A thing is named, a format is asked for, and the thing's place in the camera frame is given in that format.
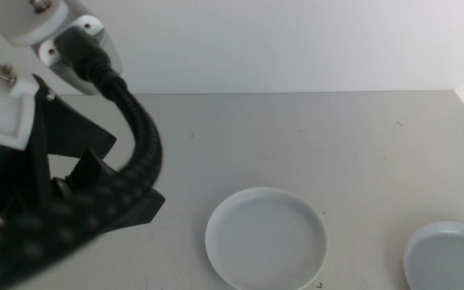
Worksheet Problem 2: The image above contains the white shallow bowl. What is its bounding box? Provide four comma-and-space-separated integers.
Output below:
205, 186, 329, 290

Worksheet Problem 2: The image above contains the pale grey shallow bowl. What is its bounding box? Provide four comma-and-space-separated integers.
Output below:
403, 221, 464, 290

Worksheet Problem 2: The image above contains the black braided camera cable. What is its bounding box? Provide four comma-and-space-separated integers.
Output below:
0, 26, 164, 290

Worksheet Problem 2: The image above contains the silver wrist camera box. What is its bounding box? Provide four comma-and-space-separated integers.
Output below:
30, 14, 124, 97

